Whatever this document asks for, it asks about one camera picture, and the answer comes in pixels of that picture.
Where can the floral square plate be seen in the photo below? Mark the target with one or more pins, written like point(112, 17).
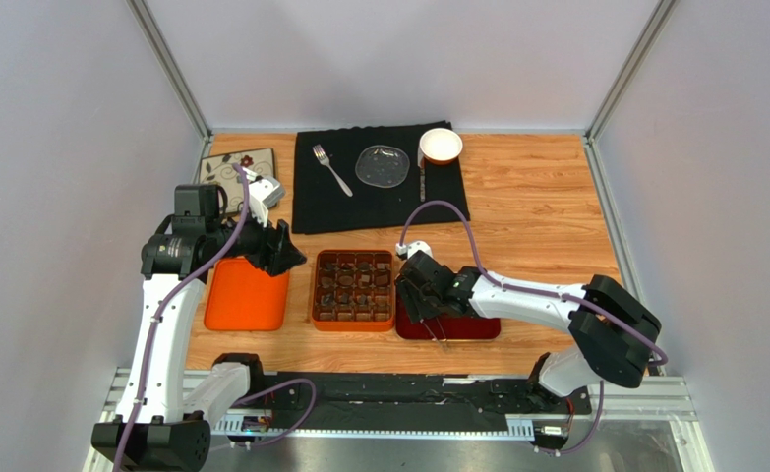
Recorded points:
point(218, 169)

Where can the clear glass plate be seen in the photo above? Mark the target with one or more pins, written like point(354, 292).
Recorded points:
point(382, 166)

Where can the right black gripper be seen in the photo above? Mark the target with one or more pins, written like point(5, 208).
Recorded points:
point(420, 282)

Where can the red lacquer tray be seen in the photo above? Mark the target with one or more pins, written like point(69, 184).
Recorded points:
point(456, 329)

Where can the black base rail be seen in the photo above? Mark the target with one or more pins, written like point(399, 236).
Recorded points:
point(397, 404)

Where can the orange tin lid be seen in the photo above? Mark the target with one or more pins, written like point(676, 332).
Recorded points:
point(242, 297)

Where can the black cloth mat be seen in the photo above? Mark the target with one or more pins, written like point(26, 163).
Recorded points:
point(318, 204)

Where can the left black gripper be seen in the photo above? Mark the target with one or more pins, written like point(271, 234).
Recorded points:
point(273, 259)

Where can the silver fork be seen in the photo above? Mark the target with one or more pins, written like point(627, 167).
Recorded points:
point(323, 160)

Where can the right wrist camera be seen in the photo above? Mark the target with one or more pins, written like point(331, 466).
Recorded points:
point(406, 250)

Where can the white orange bowl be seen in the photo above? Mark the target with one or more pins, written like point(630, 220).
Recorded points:
point(439, 146)

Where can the orange chocolate box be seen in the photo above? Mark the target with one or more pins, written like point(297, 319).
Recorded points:
point(377, 316)

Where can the dark handled knife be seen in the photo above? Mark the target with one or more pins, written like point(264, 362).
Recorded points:
point(422, 183)

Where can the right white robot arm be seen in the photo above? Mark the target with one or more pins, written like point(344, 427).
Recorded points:
point(614, 334)

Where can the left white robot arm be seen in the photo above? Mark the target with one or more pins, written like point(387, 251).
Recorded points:
point(157, 426)

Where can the pink handled metal tongs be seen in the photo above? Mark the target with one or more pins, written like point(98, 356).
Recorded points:
point(436, 332)

